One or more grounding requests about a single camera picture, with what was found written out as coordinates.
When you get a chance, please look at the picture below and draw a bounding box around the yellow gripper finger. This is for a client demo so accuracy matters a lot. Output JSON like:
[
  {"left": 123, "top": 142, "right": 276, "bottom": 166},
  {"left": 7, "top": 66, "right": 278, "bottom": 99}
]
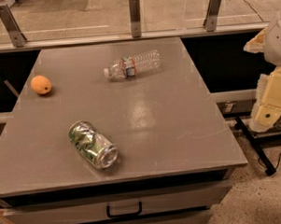
[
  {"left": 249, "top": 66, "right": 281, "bottom": 133},
  {"left": 244, "top": 28, "right": 266, "bottom": 54}
]

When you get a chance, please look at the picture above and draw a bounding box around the orange fruit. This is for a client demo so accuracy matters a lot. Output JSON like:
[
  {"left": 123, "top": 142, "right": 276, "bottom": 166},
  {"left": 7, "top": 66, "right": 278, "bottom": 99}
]
[{"left": 31, "top": 76, "right": 51, "bottom": 95}]

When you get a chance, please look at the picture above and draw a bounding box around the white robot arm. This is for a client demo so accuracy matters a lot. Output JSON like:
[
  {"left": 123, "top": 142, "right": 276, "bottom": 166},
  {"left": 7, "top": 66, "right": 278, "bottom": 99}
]
[{"left": 244, "top": 10, "right": 281, "bottom": 133}]

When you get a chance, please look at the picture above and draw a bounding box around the black metal floor bar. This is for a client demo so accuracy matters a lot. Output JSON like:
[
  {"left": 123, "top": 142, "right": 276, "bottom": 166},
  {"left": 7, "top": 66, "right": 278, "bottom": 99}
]
[{"left": 234, "top": 117, "right": 275, "bottom": 175}]

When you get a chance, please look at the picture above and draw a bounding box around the upper grey drawer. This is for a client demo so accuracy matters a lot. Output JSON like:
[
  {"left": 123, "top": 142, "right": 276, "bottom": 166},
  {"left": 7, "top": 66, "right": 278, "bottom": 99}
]
[{"left": 4, "top": 180, "right": 232, "bottom": 224}]

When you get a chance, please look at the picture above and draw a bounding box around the clear plastic water bottle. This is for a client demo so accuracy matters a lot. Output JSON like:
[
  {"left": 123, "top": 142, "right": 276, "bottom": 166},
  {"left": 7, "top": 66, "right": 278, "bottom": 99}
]
[{"left": 104, "top": 49, "right": 161, "bottom": 79}]

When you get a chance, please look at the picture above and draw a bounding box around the crushed green aluminium can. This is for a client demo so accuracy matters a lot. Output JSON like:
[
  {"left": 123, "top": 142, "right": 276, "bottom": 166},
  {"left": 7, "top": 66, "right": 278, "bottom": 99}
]
[{"left": 68, "top": 121, "right": 119, "bottom": 170}]

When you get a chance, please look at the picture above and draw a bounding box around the metal railing base rail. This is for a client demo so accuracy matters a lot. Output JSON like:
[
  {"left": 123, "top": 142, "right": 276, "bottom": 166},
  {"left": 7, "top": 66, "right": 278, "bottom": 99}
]
[{"left": 0, "top": 21, "right": 269, "bottom": 53}]

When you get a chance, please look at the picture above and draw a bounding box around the black floor cable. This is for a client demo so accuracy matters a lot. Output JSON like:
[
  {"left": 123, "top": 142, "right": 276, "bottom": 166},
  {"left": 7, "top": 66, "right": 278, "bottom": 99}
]
[{"left": 242, "top": 0, "right": 265, "bottom": 23}]

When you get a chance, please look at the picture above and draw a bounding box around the right metal railing bracket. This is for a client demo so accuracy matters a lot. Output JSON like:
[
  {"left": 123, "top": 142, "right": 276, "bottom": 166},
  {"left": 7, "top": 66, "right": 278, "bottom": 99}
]
[{"left": 203, "top": 0, "right": 221, "bottom": 32}]

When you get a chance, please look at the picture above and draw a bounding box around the metal railing bracket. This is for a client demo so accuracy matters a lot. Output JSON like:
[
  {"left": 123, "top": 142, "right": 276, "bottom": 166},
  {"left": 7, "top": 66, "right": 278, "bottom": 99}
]
[
  {"left": 129, "top": 0, "right": 142, "bottom": 37},
  {"left": 0, "top": 5, "right": 27, "bottom": 48},
  {"left": 203, "top": 0, "right": 221, "bottom": 32}
]

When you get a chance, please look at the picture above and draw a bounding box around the middle metal railing bracket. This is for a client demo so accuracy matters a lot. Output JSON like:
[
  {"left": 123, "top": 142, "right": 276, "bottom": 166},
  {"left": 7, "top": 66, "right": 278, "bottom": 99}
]
[{"left": 129, "top": 0, "right": 142, "bottom": 37}]

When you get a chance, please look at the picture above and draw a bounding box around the black upper drawer handle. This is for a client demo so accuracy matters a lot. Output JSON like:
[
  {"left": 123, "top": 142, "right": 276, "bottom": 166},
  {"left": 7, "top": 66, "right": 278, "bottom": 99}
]
[{"left": 105, "top": 202, "right": 143, "bottom": 219}]

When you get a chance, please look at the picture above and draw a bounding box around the left metal railing bracket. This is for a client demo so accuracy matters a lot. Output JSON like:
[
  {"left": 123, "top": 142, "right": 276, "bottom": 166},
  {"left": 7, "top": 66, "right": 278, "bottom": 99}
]
[{"left": 0, "top": 5, "right": 27, "bottom": 48}]

